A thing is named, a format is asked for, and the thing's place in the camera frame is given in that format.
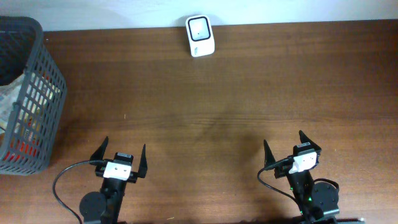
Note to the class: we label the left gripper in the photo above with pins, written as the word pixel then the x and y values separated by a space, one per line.
pixel 142 168

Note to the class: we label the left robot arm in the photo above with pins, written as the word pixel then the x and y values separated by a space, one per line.
pixel 104 205

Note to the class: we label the grey plastic basket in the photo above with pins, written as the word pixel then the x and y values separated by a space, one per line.
pixel 23 52

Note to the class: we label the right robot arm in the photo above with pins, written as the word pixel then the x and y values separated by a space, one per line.
pixel 317 199

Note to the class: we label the red spaghetti packet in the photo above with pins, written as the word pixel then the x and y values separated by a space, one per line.
pixel 28 118

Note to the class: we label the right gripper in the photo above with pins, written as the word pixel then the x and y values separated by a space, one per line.
pixel 270 158

